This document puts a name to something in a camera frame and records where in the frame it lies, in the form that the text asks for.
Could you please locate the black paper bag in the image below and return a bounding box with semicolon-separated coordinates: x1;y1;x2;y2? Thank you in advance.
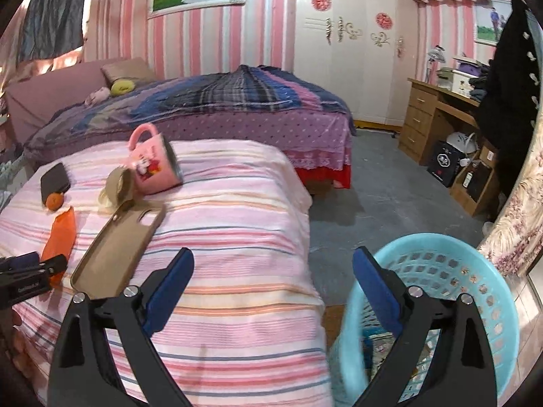
426;141;463;188

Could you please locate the brown phone case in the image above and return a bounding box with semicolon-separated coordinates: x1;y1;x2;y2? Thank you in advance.
70;200;167;302

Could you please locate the silver desk lamp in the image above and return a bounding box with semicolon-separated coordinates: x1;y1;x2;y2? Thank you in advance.
426;44;446;84

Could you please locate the pink covered headboard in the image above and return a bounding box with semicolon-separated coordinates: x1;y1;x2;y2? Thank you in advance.
5;57;128;147

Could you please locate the pink sheer curtain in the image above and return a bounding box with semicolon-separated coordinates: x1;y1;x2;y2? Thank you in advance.
0;0;88;92

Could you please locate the pink cartoon mug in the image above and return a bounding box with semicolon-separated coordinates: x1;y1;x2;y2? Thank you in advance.
128;123;184;196

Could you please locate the beige pillow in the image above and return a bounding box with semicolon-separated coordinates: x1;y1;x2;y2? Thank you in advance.
101;57;156;86

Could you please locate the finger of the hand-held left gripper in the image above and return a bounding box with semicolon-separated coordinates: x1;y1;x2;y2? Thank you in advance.
39;254;69;286
0;252;42;274

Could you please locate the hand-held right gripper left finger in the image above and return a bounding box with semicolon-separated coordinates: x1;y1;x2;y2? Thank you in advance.
48;247;196;407

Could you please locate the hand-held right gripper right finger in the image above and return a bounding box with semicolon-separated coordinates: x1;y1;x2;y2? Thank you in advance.
352;246;498;407

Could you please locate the white small fan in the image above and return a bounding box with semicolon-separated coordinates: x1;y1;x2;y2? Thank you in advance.
445;132;480;158

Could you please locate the pink plush toy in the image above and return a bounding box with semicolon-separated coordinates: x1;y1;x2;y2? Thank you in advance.
85;87;112;106

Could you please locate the black smartphone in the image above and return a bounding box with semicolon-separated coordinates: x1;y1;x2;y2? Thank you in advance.
40;162;72;202

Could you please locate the wooden desk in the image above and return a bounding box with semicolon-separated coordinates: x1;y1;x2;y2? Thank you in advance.
399;77;506;218

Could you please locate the dark grey window curtain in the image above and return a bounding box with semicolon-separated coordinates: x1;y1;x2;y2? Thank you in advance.
19;0;88;62

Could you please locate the pink striped bedsheet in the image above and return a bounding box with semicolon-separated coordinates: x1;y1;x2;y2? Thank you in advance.
0;139;334;407

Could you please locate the plaid blue purple blanket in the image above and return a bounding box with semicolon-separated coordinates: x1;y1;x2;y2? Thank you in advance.
23;64;353;136

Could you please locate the yellow plush toy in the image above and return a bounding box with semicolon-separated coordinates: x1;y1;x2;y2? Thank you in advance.
110;78;136;96

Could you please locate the small framed couple photo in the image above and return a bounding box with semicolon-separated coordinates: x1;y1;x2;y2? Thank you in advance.
473;0;512;46

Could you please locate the white wardrobe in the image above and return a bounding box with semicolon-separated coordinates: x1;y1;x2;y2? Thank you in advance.
294;0;419;127

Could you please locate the bed with purple dotted skirt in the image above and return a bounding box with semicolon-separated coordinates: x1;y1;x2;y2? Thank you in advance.
23;64;358;190

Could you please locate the white box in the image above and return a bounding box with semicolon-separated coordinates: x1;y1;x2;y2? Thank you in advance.
450;70;483;96

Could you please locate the light blue plastic basket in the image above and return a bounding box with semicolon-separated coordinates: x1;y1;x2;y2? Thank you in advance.
329;232;521;407

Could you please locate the floral curtain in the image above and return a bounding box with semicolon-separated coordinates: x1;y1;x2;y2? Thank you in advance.
477;106;543;277

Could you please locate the black hanging coat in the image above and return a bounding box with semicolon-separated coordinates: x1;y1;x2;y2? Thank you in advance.
479;0;540;198

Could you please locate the orange plastic bag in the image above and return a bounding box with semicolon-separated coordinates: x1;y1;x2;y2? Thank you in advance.
40;206;77;286

